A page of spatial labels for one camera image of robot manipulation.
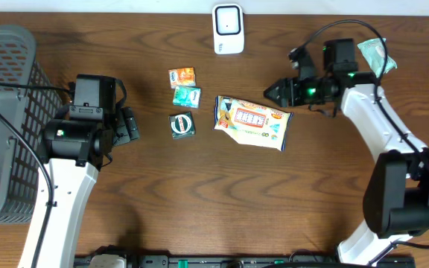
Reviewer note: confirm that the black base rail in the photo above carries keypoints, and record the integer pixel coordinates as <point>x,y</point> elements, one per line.
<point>114,256</point>

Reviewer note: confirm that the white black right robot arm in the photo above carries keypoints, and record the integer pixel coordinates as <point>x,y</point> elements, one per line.
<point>396,201</point>

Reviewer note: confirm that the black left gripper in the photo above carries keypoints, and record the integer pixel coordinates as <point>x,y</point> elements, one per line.
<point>126,127</point>

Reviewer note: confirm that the white barcode scanner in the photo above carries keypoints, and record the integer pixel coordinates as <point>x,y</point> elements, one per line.
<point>228,28</point>

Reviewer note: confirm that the light teal packet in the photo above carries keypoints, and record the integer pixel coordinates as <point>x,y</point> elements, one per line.
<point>373,52</point>

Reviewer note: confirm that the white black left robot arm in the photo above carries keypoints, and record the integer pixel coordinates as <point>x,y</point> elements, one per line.
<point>72,154</point>

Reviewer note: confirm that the orange tissue packet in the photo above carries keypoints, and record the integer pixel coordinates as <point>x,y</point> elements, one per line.
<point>182,77</point>

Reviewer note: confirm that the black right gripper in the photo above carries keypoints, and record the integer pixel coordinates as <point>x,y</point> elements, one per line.
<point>287,83</point>

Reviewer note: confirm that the grey plastic mesh basket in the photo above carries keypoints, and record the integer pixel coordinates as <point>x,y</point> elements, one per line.
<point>28,103</point>

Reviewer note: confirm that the green Zam-Buk box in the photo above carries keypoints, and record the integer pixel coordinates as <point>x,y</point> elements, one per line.
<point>182,125</point>

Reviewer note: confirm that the yellow snack bag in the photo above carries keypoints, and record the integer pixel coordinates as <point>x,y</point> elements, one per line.
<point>250,123</point>

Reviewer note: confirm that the teal tissue packet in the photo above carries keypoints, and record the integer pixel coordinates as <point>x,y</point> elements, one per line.
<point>187,96</point>

